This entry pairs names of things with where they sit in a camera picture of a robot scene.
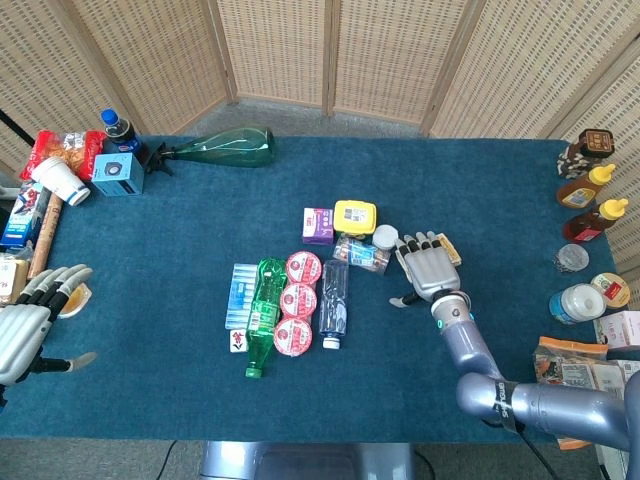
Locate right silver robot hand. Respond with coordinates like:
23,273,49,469
389,230,462,308

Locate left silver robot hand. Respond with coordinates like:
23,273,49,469
0,264,99,387

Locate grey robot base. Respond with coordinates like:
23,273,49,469
199,440,417,480

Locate beige food package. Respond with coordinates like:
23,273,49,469
0,253,31,305

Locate white round lid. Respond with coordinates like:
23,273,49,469
372,224,400,251

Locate clear battery pack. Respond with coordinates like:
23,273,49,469
332,237,392,276

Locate yellow lidded box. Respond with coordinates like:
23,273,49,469
333,199,378,245

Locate blue carpet table cover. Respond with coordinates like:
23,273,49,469
0,134,619,444

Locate brown wooden roll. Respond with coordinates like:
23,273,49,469
27,192,64,280

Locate clear plastic water bottle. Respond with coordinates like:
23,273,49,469
318,259,351,350

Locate blue toothpaste box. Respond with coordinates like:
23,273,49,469
0,180,49,251

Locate purple small box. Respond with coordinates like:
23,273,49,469
301,207,335,246

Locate red white round cup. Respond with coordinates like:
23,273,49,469
285,250,324,286
273,317,314,357
279,283,319,319

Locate blue jar white lid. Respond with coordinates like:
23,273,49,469
548,283,607,326

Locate white paper cup stack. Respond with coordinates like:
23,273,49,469
30,156,92,207

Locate orange-edged snack bag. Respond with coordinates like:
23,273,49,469
532,336,610,387

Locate green plastic bottle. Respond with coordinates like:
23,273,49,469
244,257,287,379

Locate yellow-cap honey bottle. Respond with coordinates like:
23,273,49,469
555,163,617,209
563,198,630,245

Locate round tin red label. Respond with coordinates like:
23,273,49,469
590,272,631,309

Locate blue speaker box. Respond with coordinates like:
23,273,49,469
91,152,146,197

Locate light blue flat pack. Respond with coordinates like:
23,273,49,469
224,263,261,330

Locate red snack bag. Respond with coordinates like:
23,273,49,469
19,129,108,182

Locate dark jar brown lid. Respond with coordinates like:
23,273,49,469
557,128,616,180

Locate pink white box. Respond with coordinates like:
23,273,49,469
593,310,640,350

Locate black pole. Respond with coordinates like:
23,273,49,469
0,108,39,144

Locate blue-cap cola bottle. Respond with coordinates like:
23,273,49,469
100,108,147,164

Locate green glass vase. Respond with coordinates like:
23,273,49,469
172,127,277,169

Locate woven bamboo folding screen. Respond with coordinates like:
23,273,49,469
0,0,640,281

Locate black floor cable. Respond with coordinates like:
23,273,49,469
148,439,180,480

